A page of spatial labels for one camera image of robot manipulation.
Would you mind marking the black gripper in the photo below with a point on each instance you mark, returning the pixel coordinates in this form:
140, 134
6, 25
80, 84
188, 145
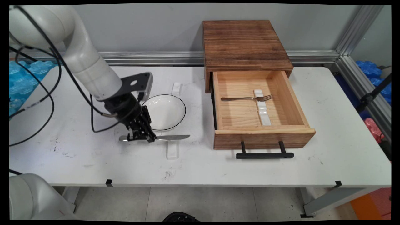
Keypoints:
125, 109

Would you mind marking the silver table knife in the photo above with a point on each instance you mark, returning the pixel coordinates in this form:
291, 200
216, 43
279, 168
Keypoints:
172, 137

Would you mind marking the white bowl with black rim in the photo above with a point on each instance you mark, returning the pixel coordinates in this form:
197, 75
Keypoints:
165, 112

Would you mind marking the white ceramic cutlery rest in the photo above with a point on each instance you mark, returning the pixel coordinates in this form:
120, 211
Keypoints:
172, 150
258, 93
176, 88
265, 118

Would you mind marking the black table edge clip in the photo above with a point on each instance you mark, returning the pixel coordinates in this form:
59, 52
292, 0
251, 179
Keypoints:
108, 182
338, 183

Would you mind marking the black object on floor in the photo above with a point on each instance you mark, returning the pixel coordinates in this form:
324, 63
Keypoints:
181, 217

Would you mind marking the grey table leg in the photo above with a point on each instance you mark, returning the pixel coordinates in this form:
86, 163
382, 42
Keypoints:
331, 200
70, 198

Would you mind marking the silver fork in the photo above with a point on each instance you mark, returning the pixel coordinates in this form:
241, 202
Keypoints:
240, 98

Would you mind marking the light wooden drawer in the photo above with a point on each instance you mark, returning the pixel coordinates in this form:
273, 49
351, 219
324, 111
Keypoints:
262, 139

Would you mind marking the blue bubble wrap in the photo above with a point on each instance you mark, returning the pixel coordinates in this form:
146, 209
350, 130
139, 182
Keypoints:
22, 81

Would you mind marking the dark wooden cabinet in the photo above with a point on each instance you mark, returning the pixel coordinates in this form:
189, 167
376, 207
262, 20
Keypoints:
243, 43

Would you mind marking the black stand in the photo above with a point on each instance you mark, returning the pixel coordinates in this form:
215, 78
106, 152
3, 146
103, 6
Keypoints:
367, 98

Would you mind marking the red plastic bag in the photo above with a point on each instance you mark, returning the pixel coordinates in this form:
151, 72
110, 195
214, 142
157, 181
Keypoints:
373, 128

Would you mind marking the blue plastic bags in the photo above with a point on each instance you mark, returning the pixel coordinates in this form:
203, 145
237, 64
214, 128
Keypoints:
370, 68

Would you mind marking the orange box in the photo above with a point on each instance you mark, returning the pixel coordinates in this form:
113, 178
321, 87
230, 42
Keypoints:
372, 206

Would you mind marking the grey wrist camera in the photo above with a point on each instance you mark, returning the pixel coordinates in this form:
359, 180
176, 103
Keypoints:
147, 87

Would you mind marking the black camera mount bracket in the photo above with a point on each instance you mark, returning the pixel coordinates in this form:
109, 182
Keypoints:
131, 82

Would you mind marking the horizontal aluminium frame rail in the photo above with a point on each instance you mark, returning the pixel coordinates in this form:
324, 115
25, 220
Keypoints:
156, 57

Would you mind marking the sloping aluminium frame rail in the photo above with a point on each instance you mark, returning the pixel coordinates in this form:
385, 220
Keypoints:
365, 93

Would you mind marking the upright aluminium frame post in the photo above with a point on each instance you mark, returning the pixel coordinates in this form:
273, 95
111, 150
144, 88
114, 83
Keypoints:
359, 28

